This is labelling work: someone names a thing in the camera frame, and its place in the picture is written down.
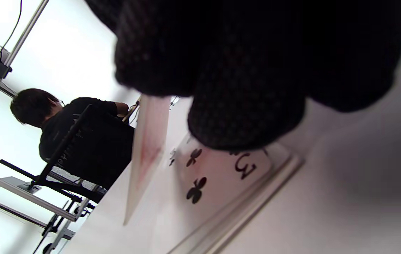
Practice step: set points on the person's right hand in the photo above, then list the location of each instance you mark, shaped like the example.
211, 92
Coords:
256, 63

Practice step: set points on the pile of clubs cards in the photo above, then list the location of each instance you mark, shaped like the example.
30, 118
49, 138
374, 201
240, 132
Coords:
218, 183

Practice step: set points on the single red-backed playing card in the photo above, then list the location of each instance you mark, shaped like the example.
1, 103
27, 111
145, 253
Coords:
147, 151

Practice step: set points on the black mesh office chair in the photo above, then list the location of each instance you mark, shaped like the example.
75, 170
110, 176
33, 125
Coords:
108, 158

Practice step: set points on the white desk with metal legs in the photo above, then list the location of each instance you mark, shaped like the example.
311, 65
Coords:
27, 193

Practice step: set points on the aluminium rig frame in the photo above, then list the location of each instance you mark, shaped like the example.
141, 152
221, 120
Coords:
24, 35

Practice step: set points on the black mounted camera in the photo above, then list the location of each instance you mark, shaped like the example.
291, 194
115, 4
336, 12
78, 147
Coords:
0, 68

